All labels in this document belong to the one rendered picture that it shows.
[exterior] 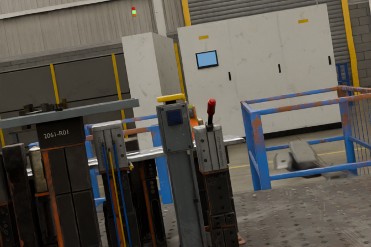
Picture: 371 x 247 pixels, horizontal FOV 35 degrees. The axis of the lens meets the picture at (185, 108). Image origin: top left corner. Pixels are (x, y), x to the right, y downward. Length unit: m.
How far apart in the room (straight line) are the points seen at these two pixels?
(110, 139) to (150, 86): 7.95
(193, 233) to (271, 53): 8.13
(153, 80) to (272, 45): 1.98
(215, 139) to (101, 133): 0.29
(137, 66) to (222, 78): 1.39
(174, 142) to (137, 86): 8.14
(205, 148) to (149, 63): 7.93
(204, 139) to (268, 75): 7.93
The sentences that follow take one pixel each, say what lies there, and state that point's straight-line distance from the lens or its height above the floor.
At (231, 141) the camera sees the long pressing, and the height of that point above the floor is 1.00.
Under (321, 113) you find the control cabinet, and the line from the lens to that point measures 9.55.
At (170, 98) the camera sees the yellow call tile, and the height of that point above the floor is 1.15.
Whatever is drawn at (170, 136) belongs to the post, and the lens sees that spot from 1.34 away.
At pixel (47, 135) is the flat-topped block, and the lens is 1.33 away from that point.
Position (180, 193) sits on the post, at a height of 0.93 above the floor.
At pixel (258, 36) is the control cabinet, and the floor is 1.65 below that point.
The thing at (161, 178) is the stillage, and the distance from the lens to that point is 3.43.
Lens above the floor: 1.20
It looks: 3 degrees down
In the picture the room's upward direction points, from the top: 9 degrees counter-clockwise
